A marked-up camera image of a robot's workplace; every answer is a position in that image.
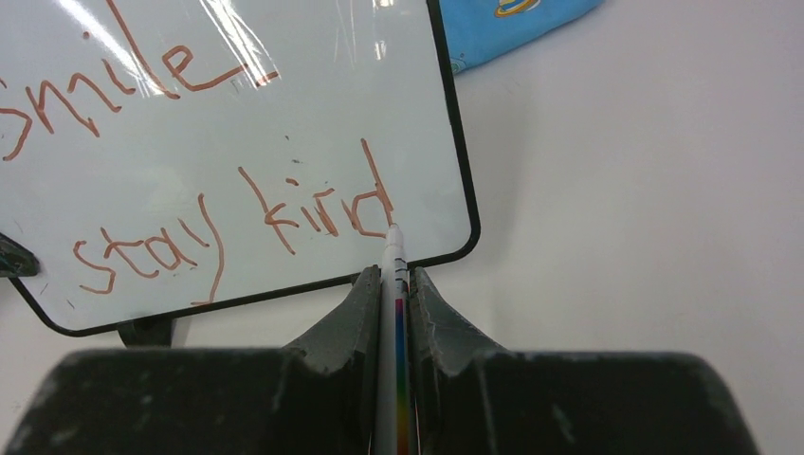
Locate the whiteboard with black frame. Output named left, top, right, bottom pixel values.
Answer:
left=1, top=1, right=481, bottom=337

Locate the blue patterned cloth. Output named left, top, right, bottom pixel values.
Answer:
left=439, top=0, right=603, bottom=75

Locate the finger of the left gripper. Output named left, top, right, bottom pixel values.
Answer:
left=0, top=234, right=40, bottom=278

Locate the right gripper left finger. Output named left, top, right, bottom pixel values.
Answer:
left=5, top=266, right=381, bottom=454

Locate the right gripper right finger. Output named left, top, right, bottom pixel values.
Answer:
left=409, top=268, right=758, bottom=454

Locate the marker pen white barrel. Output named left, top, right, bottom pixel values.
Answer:
left=373, top=224, right=419, bottom=454

